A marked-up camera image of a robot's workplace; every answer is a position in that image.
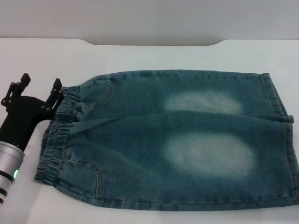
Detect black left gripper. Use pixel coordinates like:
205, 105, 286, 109
0, 73, 64, 153

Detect blue denim shorts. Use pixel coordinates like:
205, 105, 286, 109
34, 69, 299, 213

